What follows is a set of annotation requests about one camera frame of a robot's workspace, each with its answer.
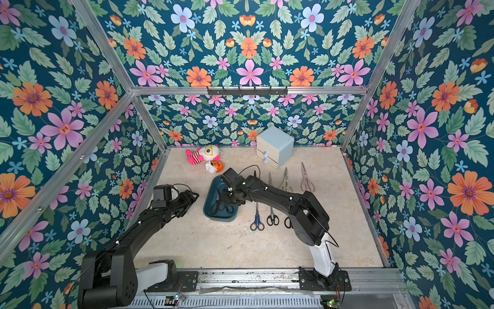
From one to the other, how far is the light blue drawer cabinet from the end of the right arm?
358 mm

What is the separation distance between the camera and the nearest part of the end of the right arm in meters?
0.64

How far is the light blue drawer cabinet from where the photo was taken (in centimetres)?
102
